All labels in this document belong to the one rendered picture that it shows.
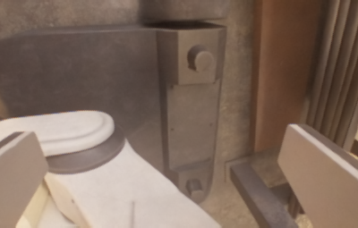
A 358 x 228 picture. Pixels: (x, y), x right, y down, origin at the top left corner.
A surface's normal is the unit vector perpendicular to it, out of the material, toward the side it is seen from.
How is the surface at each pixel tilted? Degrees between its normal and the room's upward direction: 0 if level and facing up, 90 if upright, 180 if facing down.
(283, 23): 2
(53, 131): 90
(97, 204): 90
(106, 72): 0
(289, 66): 4
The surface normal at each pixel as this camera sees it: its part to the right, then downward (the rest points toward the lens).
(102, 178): 0.00, -0.88
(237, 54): 0.24, 0.46
